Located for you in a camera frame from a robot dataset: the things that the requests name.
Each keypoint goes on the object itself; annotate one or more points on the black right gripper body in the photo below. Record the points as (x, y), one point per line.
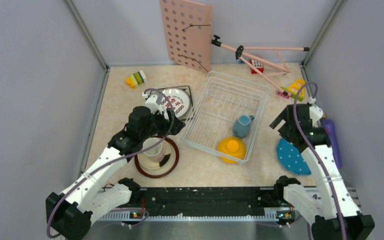
(285, 130)

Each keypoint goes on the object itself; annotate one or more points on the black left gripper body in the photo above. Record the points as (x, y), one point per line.
(158, 124)

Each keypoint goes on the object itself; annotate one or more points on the blue polka dot plate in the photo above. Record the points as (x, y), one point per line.
(291, 159)

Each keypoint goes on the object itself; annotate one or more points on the pink white mug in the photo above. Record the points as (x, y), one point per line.
(154, 149)

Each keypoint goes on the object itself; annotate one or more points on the blue floral mug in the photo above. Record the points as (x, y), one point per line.
(242, 126)

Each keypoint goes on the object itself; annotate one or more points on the yellow ribbed bowl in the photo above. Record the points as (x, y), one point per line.
(233, 147)

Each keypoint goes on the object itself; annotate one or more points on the white wire dish rack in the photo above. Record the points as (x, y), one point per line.
(222, 100)

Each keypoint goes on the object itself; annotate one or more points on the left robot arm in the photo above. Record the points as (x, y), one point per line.
(72, 212)

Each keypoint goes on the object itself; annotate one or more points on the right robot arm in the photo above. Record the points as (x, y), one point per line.
(336, 216)

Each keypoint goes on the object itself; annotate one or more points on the purple flashlight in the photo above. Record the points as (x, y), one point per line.
(329, 127)

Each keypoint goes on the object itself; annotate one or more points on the round printed white plate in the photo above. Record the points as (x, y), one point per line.
(181, 102)

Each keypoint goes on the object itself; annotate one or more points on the square black-rimmed plate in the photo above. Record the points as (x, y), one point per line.
(167, 105)

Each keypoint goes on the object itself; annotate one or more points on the green toy brick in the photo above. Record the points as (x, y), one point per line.
(293, 93)

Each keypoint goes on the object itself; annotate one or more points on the pink toy brick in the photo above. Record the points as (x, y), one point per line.
(284, 94)

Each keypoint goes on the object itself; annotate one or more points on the dark red round plate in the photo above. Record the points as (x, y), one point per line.
(166, 169)

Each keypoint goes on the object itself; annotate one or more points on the yellow green toy block stack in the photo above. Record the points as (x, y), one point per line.
(136, 79)

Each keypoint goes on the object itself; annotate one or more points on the red white toy block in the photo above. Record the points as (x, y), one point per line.
(257, 65)

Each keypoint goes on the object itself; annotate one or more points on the pink tripod stand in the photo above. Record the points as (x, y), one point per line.
(241, 54)

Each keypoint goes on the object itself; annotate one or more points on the pink pegboard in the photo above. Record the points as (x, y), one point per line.
(188, 28)

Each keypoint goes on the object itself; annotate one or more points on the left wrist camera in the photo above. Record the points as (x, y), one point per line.
(153, 102)

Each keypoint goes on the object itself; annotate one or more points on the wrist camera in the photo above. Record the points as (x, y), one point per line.
(315, 112)
(153, 102)

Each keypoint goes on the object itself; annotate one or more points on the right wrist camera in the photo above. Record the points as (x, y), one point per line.
(315, 112)

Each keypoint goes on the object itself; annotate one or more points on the yellow toy frame block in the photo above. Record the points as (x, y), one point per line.
(296, 85)

